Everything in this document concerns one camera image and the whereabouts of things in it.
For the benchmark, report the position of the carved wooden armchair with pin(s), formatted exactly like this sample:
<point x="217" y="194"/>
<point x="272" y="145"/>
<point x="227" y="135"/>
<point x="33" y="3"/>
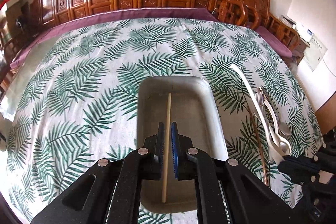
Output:
<point x="262" y="8"/>

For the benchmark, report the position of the grey rectangular tray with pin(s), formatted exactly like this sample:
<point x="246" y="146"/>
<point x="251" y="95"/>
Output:
<point x="181" y="139"/>

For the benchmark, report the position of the wooden side table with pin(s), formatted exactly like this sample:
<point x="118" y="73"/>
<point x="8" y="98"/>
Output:
<point x="298" y="52"/>

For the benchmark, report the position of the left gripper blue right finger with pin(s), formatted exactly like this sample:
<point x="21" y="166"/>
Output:
<point x="176" y="150"/>

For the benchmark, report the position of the light wooden chopstick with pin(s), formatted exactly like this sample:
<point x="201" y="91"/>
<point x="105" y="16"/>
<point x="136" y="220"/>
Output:
<point x="166" y="149"/>

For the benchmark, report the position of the purple sofa cushion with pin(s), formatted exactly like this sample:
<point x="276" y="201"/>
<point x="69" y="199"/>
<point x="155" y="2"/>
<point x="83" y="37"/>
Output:
<point x="104" y="19"/>

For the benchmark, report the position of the purple armchair cushion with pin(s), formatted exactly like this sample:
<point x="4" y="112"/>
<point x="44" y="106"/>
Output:
<point x="274" y="42"/>

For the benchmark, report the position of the green leaf print tablecloth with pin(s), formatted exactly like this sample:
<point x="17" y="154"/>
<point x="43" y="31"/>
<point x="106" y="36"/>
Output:
<point x="98" y="91"/>

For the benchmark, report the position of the items on side table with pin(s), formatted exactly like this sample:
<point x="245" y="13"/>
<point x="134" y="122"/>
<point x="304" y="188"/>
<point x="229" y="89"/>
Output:
<point x="302" y="30"/>

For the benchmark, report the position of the metal fork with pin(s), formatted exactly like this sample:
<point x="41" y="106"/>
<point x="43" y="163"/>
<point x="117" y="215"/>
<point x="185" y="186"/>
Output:
<point x="279" y="127"/>

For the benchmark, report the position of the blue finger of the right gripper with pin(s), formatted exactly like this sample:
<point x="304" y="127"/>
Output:
<point x="300" y="169"/>

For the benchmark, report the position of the white plastic fork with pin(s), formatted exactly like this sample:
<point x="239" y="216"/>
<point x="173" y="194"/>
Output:
<point x="267" y="109"/>

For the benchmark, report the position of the white electrical panel door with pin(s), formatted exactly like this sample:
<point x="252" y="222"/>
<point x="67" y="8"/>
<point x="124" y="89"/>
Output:
<point x="315" y="52"/>

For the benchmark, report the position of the dark brown wooden chopstick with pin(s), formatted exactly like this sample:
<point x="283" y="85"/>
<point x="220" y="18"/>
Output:
<point x="260" y="148"/>

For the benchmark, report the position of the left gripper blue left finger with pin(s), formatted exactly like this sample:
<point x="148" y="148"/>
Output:
<point x="158" y="151"/>

